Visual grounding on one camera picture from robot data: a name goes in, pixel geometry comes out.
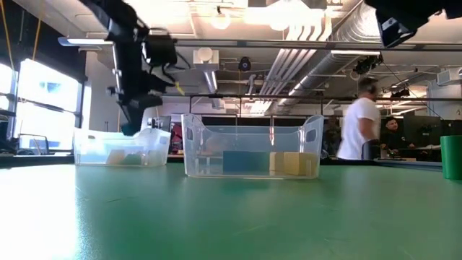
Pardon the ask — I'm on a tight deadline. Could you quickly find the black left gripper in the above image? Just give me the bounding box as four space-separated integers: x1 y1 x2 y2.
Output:
110 34 174 137

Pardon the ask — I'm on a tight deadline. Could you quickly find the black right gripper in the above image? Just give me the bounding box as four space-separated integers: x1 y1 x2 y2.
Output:
363 0 448 23

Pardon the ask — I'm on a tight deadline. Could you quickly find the green foam triangle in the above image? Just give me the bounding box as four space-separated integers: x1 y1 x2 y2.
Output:
121 154 143 167

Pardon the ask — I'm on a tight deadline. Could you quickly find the blue foam cube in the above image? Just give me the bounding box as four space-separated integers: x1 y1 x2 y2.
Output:
222 150 271 173

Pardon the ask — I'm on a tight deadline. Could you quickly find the yellow foam cube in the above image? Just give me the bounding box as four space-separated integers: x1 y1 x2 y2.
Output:
283 151 319 177

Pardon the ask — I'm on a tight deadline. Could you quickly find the wide clear plastic bin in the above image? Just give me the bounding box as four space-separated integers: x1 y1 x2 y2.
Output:
73 126 172 168

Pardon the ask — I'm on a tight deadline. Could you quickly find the red chair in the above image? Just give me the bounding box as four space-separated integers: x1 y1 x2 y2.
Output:
169 122 185 155

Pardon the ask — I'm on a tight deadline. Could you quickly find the white air conditioner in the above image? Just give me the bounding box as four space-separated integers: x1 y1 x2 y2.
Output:
435 67 462 87

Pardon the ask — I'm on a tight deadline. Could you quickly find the bright window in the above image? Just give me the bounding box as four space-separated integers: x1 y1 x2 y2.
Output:
0 58 84 152

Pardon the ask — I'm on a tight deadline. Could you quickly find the long ceiling light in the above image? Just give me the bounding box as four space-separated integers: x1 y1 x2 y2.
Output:
57 36 115 47

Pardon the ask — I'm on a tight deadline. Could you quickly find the white ceiling vent box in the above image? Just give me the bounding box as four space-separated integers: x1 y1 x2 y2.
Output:
193 46 220 72

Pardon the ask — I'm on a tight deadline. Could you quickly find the grey overhead bar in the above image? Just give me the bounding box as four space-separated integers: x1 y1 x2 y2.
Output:
173 38 462 52

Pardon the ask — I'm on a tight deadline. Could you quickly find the dark monitor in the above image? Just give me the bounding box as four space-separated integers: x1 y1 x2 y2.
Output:
403 115 443 150

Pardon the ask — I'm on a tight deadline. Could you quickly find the black round reel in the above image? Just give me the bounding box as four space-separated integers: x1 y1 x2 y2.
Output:
237 56 253 72

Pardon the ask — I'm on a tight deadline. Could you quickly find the person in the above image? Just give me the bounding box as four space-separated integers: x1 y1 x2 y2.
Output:
336 77 382 161
380 115 416 155

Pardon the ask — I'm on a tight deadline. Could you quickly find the white ceiling pipe bundle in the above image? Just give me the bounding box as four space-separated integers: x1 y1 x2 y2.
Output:
250 14 334 113

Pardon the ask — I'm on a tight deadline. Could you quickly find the dark blue chair back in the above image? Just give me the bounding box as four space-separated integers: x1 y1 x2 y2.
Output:
362 139 380 160

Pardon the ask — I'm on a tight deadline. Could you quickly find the large green foam cylinder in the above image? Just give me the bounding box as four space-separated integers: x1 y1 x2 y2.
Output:
440 135 462 181

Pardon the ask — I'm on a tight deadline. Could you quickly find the dark right wrist camera box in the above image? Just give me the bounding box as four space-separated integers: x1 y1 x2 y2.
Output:
376 16 419 48

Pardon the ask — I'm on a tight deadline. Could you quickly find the clear plastic bin with handles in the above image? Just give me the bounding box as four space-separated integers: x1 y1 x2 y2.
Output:
181 113 326 180

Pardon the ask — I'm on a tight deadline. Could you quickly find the black overhead camera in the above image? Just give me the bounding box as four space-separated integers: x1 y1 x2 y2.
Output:
352 53 384 76

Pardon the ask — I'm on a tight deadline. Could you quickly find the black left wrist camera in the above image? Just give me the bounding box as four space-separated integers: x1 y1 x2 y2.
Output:
144 33 178 69

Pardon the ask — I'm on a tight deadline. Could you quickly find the black ceiling camera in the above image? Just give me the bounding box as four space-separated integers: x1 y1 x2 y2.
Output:
389 87 411 99

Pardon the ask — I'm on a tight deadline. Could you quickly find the silver round duct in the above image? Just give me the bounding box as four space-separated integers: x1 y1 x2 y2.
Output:
276 0 383 108

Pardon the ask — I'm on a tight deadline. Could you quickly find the yellow cord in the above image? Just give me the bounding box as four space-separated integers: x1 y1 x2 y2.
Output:
31 17 43 61
0 0 14 70

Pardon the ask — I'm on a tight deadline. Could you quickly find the white ring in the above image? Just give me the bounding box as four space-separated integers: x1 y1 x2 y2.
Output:
211 10 232 31

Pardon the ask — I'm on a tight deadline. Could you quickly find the black horizontal frame rail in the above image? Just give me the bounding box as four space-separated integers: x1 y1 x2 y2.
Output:
173 92 462 103

